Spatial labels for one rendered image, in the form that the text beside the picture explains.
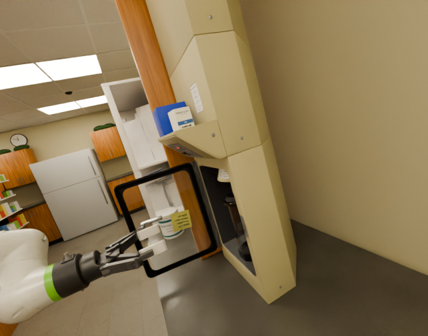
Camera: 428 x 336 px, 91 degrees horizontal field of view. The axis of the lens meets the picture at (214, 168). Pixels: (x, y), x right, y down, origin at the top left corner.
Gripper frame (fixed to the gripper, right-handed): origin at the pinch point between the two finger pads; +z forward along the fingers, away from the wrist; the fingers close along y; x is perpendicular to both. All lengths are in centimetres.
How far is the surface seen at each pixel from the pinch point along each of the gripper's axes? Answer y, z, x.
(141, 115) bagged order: 117, 19, -51
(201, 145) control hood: -13.9, 16.6, -23.4
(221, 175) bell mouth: -1.0, 24.7, -11.2
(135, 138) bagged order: 127, 9, -35
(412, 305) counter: -36, 50, 28
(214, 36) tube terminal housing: -14, 28, -48
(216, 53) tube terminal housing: -14, 27, -44
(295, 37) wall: -2, 65, -49
